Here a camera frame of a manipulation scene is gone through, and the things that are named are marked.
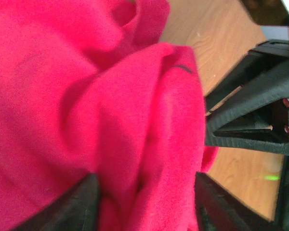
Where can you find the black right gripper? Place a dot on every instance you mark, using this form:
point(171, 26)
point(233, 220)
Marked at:
point(249, 109)

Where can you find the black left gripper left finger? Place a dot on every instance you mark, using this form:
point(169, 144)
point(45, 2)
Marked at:
point(67, 209)

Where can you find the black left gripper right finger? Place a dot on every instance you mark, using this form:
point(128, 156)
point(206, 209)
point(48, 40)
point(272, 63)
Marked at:
point(226, 213)

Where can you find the red t-shirt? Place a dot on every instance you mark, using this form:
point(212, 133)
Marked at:
point(87, 88)

